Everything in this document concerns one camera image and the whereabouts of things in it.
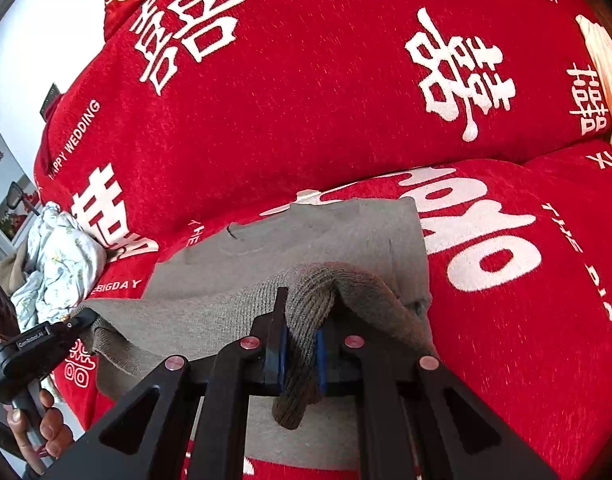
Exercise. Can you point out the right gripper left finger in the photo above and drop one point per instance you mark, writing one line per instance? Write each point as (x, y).
(186, 419)

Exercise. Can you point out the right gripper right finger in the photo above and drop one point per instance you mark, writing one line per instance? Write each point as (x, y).
(416, 419)

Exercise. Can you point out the grey knitted sweater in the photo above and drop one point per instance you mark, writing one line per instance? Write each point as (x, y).
(369, 254)

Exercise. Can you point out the person's left hand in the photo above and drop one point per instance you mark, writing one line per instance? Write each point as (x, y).
(53, 429)

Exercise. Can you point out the white floral cloth bundle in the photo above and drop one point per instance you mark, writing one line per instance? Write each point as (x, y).
(61, 266)

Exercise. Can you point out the red wedding blanket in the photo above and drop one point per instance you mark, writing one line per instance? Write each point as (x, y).
(488, 113)

